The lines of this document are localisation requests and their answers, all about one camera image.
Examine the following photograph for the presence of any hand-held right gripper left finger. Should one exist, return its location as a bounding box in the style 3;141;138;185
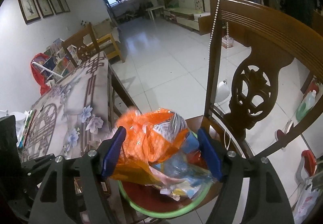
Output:
30;126;127;224

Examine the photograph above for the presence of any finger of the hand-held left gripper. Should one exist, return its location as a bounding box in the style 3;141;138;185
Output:
20;154;55;184

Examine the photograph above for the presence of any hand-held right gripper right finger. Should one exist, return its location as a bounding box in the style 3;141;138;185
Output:
197;128;295;224

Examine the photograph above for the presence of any orange plastic wrapper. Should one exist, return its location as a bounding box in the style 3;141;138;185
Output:
108;108;202;185

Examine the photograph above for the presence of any green plastic basin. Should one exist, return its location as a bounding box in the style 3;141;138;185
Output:
117;128;217;217

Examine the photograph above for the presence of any stack of thin books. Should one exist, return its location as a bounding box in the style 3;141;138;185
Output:
16;109;35;149

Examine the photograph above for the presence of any white round object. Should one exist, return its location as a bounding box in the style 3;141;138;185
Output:
217;80;232;101

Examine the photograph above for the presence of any red cloth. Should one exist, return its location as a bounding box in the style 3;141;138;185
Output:
31;53;52;96

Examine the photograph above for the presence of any red slipper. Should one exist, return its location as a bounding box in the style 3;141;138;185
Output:
275;129;287;150

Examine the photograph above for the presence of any white book rack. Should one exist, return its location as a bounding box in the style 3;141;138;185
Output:
30;37;79;83

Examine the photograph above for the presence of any red white plastic item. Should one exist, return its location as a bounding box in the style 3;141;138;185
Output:
294;149;317;189

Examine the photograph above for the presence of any white plastic bag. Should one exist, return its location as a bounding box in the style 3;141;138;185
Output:
293;179;319;224

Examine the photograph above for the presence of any carved wooden chair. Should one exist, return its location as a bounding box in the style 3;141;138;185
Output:
187;0;323;164
61;22;101;68

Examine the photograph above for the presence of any green detergent bottle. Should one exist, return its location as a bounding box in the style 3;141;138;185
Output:
295;90;318;121

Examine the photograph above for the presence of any wooden sofa bench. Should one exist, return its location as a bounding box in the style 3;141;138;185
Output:
92;18;126;63

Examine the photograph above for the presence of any low television cabinet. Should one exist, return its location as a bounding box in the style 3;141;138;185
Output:
164;7;211;36

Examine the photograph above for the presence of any white low stool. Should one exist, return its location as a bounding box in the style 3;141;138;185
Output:
146;5;166;21

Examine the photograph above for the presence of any white bead string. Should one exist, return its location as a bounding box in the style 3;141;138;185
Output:
208;0;233;80

